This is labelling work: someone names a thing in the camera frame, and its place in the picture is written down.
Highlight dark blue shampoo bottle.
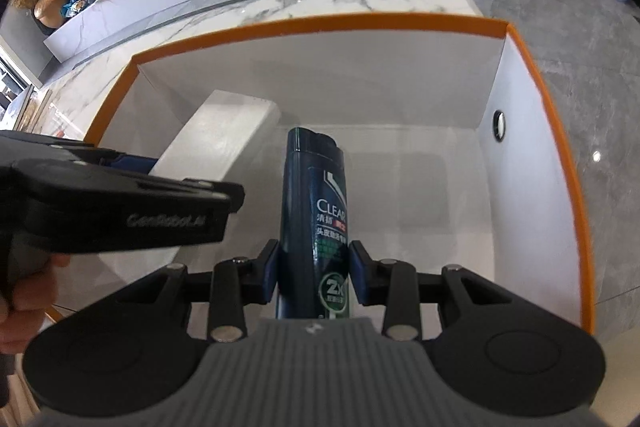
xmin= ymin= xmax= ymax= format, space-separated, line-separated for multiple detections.
xmin=277 ymin=127 xmax=349 ymax=320

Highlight long white box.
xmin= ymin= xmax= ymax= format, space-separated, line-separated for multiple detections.
xmin=96 ymin=90 xmax=281 ymax=286

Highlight person left hand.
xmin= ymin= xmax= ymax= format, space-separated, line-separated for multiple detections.
xmin=0 ymin=254 xmax=70 ymax=355

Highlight large beige book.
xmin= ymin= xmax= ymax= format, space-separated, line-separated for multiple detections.
xmin=11 ymin=88 xmax=53 ymax=134

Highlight orange cardboard box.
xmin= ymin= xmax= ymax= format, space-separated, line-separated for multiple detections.
xmin=86 ymin=13 xmax=596 ymax=331

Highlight gold vase with flowers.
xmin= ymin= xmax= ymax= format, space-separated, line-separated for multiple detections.
xmin=11 ymin=0 xmax=66 ymax=29

